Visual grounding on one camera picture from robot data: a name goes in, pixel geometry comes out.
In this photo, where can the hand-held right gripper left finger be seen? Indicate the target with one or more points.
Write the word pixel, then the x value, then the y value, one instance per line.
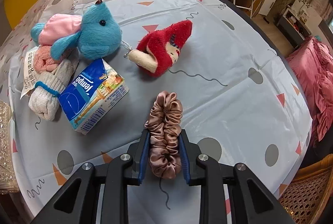
pixel 144 159

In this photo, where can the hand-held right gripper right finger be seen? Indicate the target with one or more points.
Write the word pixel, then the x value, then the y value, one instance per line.
pixel 183 161

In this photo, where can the pink satin scrunchie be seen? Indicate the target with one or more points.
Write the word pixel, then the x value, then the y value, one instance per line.
pixel 164 135

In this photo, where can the blue tissue pack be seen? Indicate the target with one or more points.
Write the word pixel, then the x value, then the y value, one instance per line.
pixel 88 99

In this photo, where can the red plush toy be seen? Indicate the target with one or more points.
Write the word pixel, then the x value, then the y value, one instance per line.
pixel 161 54

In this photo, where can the white knitted sock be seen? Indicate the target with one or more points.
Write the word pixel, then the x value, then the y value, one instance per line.
pixel 49 94

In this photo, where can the blue plush toy pink cape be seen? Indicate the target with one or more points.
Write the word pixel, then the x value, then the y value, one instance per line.
pixel 98 31

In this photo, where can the white wipes packet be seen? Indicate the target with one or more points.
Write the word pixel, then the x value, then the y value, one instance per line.
pixel 27 70

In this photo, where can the printed plastic tablecloth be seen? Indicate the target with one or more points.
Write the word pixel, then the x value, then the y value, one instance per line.
pixel 221 70

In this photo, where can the wicker chair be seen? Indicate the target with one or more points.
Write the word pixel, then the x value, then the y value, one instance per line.
pixel 307 192

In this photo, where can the gold embossed tissue box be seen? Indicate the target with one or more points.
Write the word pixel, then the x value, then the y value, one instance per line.
pixel 6 161

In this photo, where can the pink rolled towel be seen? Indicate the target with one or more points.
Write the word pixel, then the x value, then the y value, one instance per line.
pixel 45 61

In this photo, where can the pink blanket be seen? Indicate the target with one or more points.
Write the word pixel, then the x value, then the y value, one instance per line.
pixel 312 70

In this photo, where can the low media stand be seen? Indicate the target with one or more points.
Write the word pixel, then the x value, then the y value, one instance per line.
pixel 294 26

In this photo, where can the white box leaf decal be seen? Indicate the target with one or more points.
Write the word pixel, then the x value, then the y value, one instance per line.
pixel 303 6

